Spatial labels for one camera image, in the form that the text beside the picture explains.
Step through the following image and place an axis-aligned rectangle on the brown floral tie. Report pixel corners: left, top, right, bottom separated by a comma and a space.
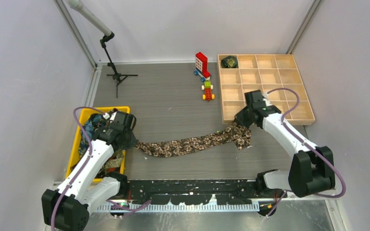
135, 122, 252, 158

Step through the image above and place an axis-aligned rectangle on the red yellow toy block car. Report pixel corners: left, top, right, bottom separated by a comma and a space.
201, 81, 215, 101

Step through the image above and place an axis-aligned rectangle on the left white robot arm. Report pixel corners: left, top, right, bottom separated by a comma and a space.
41, 109, 138, 231

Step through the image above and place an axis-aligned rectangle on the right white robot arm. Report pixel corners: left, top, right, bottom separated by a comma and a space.
235, 90, 336, 198

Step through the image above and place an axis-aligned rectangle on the pile of ties in bin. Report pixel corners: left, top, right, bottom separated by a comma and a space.
69, 110, 125, 179

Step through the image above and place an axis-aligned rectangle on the yellow plastic bin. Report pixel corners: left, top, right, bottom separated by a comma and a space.
65, 106, 131, 178

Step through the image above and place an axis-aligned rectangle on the wooden compartment tray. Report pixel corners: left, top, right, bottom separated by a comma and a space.
217, 54, 316, 126

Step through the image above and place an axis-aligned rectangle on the black microphone stand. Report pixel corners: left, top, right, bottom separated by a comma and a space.
100, 32, 138, 98

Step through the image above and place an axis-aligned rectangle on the rolled dark green tie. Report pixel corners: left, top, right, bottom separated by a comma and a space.
220, 55, 238, 69

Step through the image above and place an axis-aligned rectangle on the red white toy block tower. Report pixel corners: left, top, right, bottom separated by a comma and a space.
194, 52, 211, 82

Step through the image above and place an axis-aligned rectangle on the grey microphone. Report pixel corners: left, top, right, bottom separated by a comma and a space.
66, 0, 114, 37

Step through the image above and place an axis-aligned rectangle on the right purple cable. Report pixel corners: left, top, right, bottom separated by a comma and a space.
265, 88, 347, 218

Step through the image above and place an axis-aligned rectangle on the purple cable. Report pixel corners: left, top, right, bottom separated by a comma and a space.
265, 88, 347, 218
50, 106, 152, 231

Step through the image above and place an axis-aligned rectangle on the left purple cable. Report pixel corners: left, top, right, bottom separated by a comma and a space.
50, 106, 152, 231

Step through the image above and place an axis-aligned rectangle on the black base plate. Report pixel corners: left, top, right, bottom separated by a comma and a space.
111, 179, 283, 205

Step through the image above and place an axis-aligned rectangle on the aluminium frame rail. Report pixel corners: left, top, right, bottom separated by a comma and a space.
50, 181, 339, 200

